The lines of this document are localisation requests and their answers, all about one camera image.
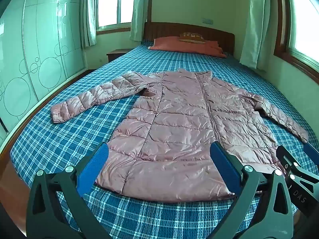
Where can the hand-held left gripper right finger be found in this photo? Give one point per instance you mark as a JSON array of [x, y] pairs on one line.
[[224, 164]]

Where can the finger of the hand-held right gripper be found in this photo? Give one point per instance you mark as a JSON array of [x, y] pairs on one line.
[[312, 153], [286, 160]]

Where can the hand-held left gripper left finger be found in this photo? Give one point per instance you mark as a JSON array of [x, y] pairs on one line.
[[93, 164]]

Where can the pink puffer jacket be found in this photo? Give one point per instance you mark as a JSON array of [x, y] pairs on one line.
[[174, 129]]

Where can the bed with blue plaid sheet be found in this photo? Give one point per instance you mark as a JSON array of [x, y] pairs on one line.
[[74, 134]]

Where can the wooden nightstand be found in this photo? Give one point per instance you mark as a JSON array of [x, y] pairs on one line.
[[117, 52]]

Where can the dark wooden headboard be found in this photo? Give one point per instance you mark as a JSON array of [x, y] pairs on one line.
[[214, 35]]

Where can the orange pillow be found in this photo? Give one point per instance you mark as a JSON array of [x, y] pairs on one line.
[[169, 45]]

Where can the small brown patterned pillow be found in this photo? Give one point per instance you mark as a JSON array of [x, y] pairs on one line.
[[192, 36]]

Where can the pale green curtain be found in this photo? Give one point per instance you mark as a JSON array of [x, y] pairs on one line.
[[139, 10], [259, 29], [88, 17]]

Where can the glass sliding door wardrobe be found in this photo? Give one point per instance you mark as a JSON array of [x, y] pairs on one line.
[[37, 42]]

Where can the wooden framed window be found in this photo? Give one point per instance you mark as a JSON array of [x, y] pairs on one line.
[[304, 17], [109, 5]]

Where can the wall socket plate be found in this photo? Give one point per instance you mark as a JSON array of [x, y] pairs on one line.
[[207, 21]]

